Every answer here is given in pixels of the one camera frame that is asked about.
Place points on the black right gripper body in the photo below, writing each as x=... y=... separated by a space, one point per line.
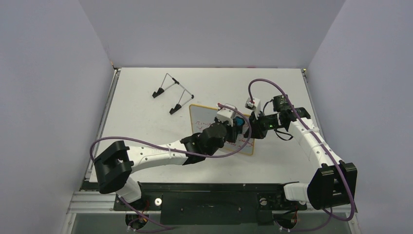
x=253 y=121

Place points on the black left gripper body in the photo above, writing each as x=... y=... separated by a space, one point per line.
x=230 y=135

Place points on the blue whiteboard eraser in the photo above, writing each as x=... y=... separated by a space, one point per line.
x=238 y=124

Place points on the yellow framed whiteboard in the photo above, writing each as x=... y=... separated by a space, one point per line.
x=202 y=117

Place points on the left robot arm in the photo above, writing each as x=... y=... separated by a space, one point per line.
x=116 y=163

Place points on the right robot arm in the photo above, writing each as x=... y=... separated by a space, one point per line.
x=334 y=181

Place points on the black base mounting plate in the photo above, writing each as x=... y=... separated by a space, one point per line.
x=213 y=204

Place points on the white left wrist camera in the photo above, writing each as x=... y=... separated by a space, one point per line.
x=226 y=113

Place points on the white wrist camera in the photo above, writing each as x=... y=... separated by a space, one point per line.
x=226 y=113
x=253 y=104

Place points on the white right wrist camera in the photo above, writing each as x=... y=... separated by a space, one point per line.
x=253 y=104

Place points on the black wire easel stand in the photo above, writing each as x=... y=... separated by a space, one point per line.
x=175 y=92

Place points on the aluminium extrusion rail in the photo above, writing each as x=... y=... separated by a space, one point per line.
x=97 y=203

